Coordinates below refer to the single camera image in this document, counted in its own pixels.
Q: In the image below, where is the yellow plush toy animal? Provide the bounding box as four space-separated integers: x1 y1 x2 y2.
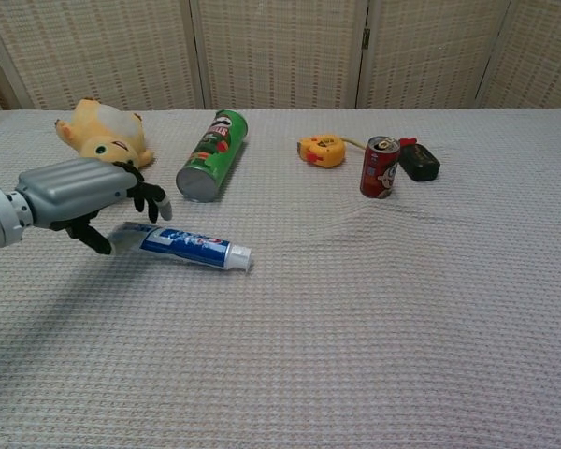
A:
54 96 155 170

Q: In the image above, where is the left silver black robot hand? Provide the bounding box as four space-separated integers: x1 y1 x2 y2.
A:
13 157 173 256

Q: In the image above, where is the yellow tape measure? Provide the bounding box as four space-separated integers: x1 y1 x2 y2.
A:
297 134 370 168

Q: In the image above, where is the red soda can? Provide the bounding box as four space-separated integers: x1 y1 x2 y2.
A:
359 136 402 200

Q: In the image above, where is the green Pringles chips can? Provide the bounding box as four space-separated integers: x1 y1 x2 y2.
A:
175 109 249 203

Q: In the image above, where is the black bottle with red cap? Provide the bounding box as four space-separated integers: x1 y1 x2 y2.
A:
396 137 441 182

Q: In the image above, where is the white woven tablecloth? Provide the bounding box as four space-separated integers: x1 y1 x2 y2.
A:
0 108 561 449

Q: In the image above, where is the blue white toothpaste tube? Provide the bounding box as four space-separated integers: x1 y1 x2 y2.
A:
106 222 252 272

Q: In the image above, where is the beige woven folding screen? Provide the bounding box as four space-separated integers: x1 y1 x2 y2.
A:
0 0 561 112

